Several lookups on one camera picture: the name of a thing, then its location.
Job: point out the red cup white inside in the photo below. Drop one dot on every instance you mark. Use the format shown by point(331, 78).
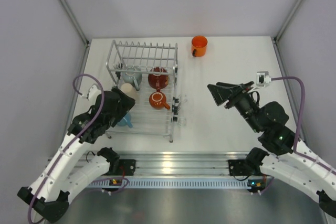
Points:
point(157, 79)

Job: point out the beige handleless cup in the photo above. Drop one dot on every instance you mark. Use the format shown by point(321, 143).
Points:
point(129, 90)

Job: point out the blue mug white inside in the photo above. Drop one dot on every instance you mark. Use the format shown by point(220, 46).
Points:
point(126, 121)

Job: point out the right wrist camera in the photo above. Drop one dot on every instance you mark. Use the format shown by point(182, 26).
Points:
point(263, 80)

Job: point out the clear hook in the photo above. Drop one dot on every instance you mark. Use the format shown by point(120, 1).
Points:
point(181, 99)
point(181, 121)

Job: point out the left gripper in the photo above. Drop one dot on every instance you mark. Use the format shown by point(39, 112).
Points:
point(126, 104)

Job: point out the slotted cable duct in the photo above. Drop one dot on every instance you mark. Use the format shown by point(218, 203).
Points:
point(178, 183)

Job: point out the clear hook lower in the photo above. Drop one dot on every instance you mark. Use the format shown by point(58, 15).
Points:
point(181, 121)

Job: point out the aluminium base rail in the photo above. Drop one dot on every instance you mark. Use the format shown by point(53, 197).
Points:
point(204, 165)

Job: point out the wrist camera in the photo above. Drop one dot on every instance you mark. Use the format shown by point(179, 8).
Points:
point(263, 80)
point(92, 93)

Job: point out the small dark orange cup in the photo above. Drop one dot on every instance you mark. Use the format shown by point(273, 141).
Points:
point(158, 100)

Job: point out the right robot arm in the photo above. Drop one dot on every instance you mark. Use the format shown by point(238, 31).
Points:
point(281, 156)

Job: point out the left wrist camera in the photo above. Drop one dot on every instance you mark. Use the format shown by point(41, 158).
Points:
point(92, 93)

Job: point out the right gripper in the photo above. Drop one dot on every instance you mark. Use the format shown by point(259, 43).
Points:
point(221, 92)

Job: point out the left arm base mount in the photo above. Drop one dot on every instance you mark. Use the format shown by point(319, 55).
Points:
point(117, 166)

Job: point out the white wire dish rack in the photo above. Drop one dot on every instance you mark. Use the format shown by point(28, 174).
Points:
point(146, 119)

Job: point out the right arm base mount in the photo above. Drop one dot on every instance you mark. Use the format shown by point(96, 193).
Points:
point(241, 167)

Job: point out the grey-green ceramic mug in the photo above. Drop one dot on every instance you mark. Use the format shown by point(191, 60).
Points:
point(133, 76)

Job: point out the clear hook upper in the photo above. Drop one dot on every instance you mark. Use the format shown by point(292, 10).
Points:
point(181, 99)

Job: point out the orange mug black handle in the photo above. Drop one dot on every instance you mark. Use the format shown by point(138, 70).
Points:
point(198, 46)

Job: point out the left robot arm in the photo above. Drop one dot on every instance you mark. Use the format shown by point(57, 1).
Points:
point(54, 190)

